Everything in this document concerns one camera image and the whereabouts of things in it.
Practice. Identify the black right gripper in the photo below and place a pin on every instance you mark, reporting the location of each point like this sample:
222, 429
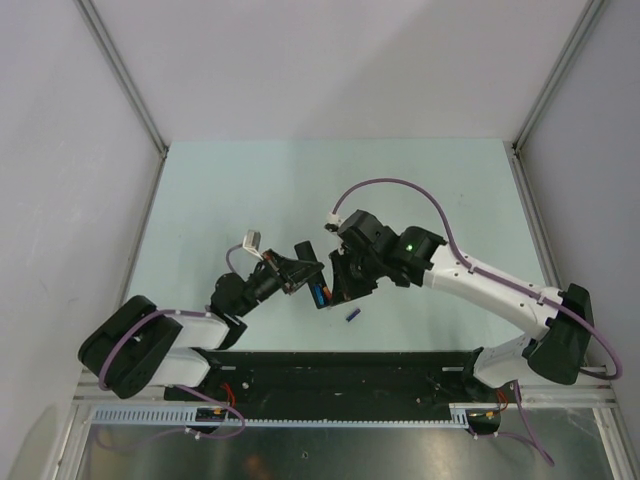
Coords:
344, 288

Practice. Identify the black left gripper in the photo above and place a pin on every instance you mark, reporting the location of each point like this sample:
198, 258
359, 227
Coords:
292, 267

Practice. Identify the black remote control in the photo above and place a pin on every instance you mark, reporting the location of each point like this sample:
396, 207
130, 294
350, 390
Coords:
305, 252

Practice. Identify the blue battery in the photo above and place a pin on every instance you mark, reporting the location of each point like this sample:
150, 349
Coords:
319, 295

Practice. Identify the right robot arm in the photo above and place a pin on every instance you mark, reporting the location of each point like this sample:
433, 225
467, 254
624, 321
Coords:
554, 324

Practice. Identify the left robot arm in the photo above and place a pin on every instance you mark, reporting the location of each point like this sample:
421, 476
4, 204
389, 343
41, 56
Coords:
142, 345

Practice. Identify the purple battery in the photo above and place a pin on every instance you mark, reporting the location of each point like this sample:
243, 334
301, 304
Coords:
353, 315

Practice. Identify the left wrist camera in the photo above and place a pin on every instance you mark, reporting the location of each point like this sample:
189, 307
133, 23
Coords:
251, 243

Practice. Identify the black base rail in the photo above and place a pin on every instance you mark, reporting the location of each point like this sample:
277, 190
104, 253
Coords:
338, 387

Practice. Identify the left aluminium frame post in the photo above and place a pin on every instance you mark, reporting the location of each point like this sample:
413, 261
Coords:
115, 61

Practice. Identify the aluminium frame post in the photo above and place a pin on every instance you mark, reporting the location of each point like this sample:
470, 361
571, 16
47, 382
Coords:
115, 61
577, 39

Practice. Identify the right aluminium frame post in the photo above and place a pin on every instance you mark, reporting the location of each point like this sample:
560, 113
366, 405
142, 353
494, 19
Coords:
577, 39

